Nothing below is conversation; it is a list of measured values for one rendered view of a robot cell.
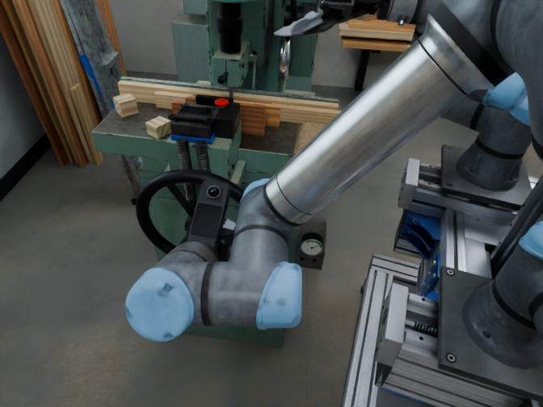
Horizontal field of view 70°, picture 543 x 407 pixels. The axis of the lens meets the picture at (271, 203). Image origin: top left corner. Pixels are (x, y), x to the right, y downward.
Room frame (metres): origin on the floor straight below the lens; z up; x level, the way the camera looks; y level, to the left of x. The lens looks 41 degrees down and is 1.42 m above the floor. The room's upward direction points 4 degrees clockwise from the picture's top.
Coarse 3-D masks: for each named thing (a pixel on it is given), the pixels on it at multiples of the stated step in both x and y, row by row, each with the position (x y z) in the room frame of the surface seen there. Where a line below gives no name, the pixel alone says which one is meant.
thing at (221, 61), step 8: (248, 40) 1.03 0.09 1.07; (248, 48) 1.00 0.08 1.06; (216, 56) 0.91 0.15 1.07; (224, 56) 0.91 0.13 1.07; (232, 56) 0.92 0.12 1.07; (240, 56) 0.92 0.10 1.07; (216, 64) 0.90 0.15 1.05; (224, 64) 0.90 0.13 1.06; (232, 64) 0.90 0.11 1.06; (240, 64) 0.90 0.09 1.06; (248, 64) 1.00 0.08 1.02; (216, 72) 0.90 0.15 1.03; (224, 72) 0.90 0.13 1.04; (232, 72) 0.90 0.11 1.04; (240, 72) 0.90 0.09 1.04; (216, 80) 0.90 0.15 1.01; (232, 80) 0.90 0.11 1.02; (240, 80) 0.90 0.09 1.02
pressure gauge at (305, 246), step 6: (306, 234) 0.72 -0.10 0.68; (312, 234) 0.72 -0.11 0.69; (318, 234) 0.72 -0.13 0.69; (306, 240) 0.70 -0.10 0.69; (312, 240) 0.69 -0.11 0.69; (318, 240) 0.70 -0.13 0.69; (300, 246) 0.70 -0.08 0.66; (306, 246) 0.70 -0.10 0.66; (312, 246) 0.70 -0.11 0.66; (318, 246) 0.70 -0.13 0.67; (306, 252) 0.70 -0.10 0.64; (312, 252) 0.70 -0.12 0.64; (318, 252) 0.70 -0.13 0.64
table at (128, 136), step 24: (120, 120) 0.88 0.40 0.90; (144, 120) 0.88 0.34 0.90; (96, 144) 0.81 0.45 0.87; (120, 144) 0.81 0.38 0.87; (144, 144) 0.80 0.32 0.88; (240, 144) 0.80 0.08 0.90; (264, 144) 0.81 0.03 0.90; (288, 144) 0.82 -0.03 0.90; (168, 168) 0.73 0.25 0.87; (240, 168) 0.74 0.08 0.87; (264, 168) 0.77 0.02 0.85
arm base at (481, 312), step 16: (480, 288) 0.44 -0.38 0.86; (496, 288) 0.40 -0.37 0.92; (464, 304) 0.43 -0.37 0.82; (480, 304) 0.40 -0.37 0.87; (496, 304) 0.38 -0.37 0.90; (464, 320) 0.40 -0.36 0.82; (480, 320) 0.37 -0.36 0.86; (496, 320) 0.36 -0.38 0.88; (512, 320) 0.35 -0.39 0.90; (480, 336) 0.36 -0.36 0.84; (496, 336) 0.35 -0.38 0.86; (512, 336) 0.34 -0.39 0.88; (528, 336) 0.33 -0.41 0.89; (496, 352) 0.33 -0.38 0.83; (512, 352) 0.32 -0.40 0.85; (528, 352) 0.32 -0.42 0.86; (528, 368) 0.31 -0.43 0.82
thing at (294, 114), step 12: (156, 96) 0.96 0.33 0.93; (168, 96) 0.95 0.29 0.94; (180, 96) 0.95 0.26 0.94; (168, 108) 0.96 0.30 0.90; (288, 108) 0.92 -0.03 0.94; (300, 108) 0.93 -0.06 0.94; (312, 108) 0.93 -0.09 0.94; (288, 120) 0.92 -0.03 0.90; (300, 120) 0.92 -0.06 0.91; (312, 120) 0.92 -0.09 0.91; (324, 120) 0.91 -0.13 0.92
